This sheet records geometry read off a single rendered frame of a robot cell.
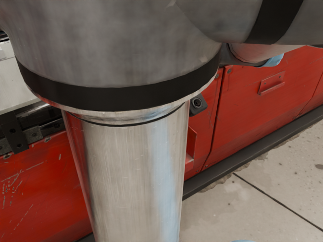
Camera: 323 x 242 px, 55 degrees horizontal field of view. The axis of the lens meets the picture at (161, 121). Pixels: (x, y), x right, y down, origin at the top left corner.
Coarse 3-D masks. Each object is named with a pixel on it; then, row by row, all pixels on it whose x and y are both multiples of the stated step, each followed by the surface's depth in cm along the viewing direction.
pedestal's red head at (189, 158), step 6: (192, 132) 82; (192, 138) 83; (186, 144) 87; (192, 144) 85; (186, 150) 89; (192, 150) 86; (186, 156) 89; (192, 156) 87; (186, 162) 87; (192, 162) 88; (186, 168) 88; (192, 168) 90
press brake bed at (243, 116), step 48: (240, 96) 128; (288, 96) 154; (0, 144) 78; (48, 144) 87; (240, 144) 162; (0, 192) 87; (48, 192) 98; (192, 192) 159; (0, 240) 99; (48, 240) 114
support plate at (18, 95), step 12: (12, 60) 71; (0, 72) 68; (12, 72) 68; (0, 84) 64; (12, 84) 64; (24, 84) 64; (0, 96) 62; (12, 96) 62; (24, 96) 62; (0, 108) 59; (12, 108) 59
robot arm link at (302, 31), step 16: (304, 0) 10; (320, 0) 10; (304, 16) 11; (320, 16) 11; (288, 32) 12; (304, 32) 12; (320, 32) 12; (224, 48) 49; (240, 48) 40; (256, 48) 34; (272, 48) 31; (288, 48) 29; (240, 64) 51; (256, 64) 51; (272, 64) 50
